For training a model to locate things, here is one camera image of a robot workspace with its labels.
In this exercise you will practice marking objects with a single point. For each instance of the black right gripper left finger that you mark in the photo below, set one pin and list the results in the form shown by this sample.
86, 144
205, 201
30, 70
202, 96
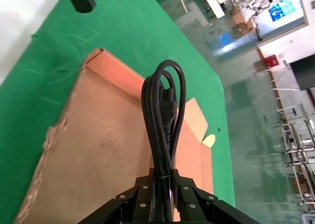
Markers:
137, 204

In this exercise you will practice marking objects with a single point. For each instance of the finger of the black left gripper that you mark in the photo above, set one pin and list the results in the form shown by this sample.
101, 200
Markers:
80, 0

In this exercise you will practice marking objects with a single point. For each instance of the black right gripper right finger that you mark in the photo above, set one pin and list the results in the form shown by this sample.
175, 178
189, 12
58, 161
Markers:
194, 206

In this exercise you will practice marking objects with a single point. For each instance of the small brown cardboard box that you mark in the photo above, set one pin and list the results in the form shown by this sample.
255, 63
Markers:
98, 140

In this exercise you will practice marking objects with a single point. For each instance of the green table cloth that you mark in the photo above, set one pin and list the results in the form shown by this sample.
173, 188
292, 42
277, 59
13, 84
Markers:
123, 24

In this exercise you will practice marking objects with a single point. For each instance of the red floor cabinet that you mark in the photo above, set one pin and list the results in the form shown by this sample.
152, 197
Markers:
271, 61

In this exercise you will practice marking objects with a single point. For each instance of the stacked brown cardboard boxes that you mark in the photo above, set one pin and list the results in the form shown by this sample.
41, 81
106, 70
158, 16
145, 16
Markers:
243, 22

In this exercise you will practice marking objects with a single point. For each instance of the large black wall screen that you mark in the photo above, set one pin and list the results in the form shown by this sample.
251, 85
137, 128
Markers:
304, 71

